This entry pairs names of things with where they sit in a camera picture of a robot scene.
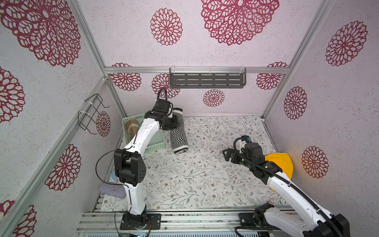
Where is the grey purple rolled cloth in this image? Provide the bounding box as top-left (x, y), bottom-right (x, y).
top-left (100, 183), bottom-right (126, 198)

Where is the plush doll black hair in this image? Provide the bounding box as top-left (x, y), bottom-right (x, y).
top-left (110, 170), bottom-right (119, 184)

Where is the black white zigzag scarf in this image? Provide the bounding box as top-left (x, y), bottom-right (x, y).
top-left (170, 108), bottom-right (189, 154)

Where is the aluminium corner frame post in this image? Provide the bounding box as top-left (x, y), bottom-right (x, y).
top-left (262, 0), bottom-right (336, 122)

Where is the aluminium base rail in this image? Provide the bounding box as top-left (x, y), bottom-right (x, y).
top-left (75, 207), bottom-right (325, 237)

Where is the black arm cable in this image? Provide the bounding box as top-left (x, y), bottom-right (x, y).
top-left (233, 136), bottom-right (344, 237)
top-left (95, 87), bottom-right (169, 237)

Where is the dark grey wall shelf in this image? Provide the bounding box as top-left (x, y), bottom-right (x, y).
top-left (169, 68), bottom-right (246, 89)

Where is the mint green plastic basket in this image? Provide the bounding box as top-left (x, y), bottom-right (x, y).
top-left (121, 113), bottom-right (166, 153)

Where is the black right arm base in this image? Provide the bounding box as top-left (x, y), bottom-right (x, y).
top-left (238, 203), bottom-right (279, 231)

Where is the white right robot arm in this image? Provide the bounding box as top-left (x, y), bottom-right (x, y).
top-left (222, 135), bottom-right (350, 237)

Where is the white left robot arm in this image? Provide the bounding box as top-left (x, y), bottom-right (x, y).
top-left (114, 99), bottom-right (178, 216)

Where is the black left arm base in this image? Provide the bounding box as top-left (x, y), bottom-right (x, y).
top-left (119, 209), bottom-right (162, 231)

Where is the brown beige plaid scarf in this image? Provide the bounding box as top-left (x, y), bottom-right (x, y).
top-left (124, 119), bottom-right (139, 139)

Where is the black wire wall rack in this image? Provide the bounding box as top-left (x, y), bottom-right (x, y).
top-left (77, 93), bottom-right (112, 137)

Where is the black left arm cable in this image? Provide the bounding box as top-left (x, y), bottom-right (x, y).
top-left (95, 87), bottom-right (169, 237)

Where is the yellow fabric hat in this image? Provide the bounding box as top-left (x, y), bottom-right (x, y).
top-left (265, 153), bottom-right (294, 180)

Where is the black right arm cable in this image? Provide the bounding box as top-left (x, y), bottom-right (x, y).
top-left (233, 136), bottom-right (344, 237)

